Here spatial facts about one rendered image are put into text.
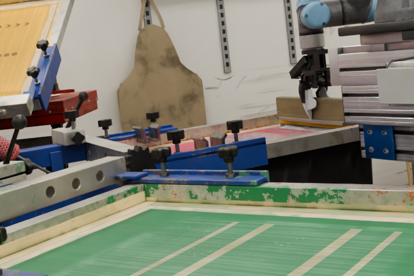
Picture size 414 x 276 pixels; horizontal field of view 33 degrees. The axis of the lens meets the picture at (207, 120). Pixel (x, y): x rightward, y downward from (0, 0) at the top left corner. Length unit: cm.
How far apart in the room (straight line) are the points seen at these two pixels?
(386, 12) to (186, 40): 272
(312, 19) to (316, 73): 20
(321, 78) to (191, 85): 207
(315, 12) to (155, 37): 214
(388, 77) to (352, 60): 25
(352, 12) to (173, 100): 217
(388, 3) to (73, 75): 263
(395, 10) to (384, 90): 20
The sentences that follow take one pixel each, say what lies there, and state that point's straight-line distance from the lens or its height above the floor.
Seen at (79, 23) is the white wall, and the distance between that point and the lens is 395.
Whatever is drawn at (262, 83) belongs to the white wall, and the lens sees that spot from 440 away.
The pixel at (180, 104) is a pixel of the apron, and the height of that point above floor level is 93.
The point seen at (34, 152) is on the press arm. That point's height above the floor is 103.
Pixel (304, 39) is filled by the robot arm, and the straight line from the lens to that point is 212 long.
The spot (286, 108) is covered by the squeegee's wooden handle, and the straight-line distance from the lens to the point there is 229.
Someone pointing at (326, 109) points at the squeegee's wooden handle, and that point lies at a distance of 211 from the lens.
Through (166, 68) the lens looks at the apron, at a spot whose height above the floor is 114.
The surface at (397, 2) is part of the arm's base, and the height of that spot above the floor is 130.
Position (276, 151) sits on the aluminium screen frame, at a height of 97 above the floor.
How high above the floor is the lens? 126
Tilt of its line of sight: 6 degrees down
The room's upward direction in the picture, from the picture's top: 7 degrees counter-clockwise
